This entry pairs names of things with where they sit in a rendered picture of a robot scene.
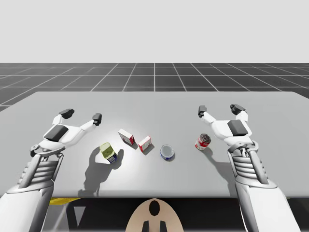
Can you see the red and white carton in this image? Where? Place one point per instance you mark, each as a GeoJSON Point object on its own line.
{"type": "Point", "coordinates": [145, 143]}
{"type": "Point", "coordinates": [126, 136]}

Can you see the tan robot part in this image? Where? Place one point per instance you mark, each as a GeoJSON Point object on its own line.
{"type": "Point", "coordinates": [154, 216]}

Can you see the green and blue rectangular can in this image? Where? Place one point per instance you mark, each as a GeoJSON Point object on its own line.
{"type": "Point", "coordinates": [108, 152]}

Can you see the red and white can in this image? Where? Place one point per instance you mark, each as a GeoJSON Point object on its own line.
{"type": "Point", "coordinates": [202, 141]}

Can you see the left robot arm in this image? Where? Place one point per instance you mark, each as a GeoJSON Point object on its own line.
{"type": "Point", "coordinates": [21, 205]}

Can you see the blue flat can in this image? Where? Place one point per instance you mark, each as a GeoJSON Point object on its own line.
{"type": "Point", "coordinates": [166, 152]}

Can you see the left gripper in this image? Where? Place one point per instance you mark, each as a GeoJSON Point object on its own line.
{"type": "Point", "coordinates": [60, 135]}

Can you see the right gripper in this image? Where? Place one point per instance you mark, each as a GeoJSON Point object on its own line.
{"type": "Point", "coordinates": [235, 131]}

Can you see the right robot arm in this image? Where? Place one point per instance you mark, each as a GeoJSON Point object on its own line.
{"type": "Point", "coordinates": [260, 193]}

